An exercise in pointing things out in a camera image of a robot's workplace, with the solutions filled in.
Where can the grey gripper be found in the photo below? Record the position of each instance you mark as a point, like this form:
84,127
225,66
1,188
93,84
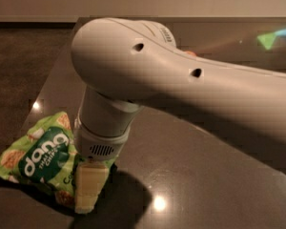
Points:
97,147

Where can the green rice chip bag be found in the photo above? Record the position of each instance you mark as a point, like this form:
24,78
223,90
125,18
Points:
47,159

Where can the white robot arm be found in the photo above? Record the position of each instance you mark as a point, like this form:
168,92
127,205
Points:
127,65

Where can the red apple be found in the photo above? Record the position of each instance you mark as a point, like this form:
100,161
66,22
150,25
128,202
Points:
190,53

